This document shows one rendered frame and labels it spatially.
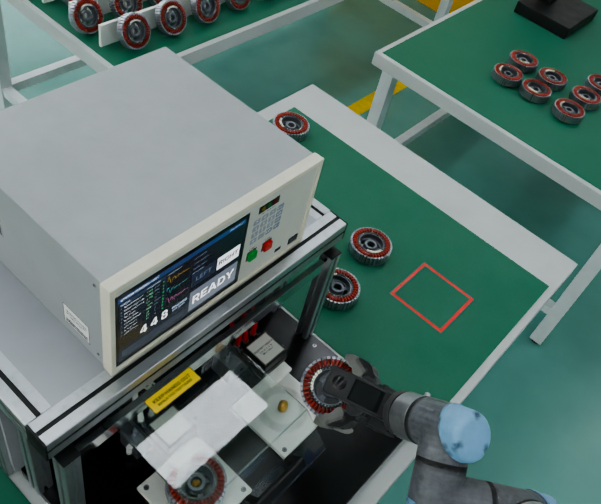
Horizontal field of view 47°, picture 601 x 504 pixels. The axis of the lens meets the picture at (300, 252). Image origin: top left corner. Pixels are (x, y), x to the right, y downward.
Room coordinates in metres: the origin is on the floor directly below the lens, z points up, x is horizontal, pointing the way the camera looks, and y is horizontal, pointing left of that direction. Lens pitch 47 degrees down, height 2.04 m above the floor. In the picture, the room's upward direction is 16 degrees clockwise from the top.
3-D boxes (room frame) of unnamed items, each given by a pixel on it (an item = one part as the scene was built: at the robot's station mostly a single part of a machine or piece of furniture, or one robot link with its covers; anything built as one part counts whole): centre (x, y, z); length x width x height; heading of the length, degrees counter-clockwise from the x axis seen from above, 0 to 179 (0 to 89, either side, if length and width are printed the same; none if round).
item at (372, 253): (1.27, -0.17, 0.77); 0.11 x 0.11 x 0.04
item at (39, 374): (0.78, 0.28, 1.09); 0.68 x 0.44 x 0.05; 150
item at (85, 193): (0.79, 0.28, 1.22); 0.44 x 0.39 x 0.20; 150
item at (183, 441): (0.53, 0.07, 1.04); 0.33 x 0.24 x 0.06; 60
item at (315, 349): (0.63, 0.02, 0.76); 0.64 x 0.47 x 0.02; 150
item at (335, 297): (1.10, -0.11, 0.77); 0.11 x 0.11 x 0.04
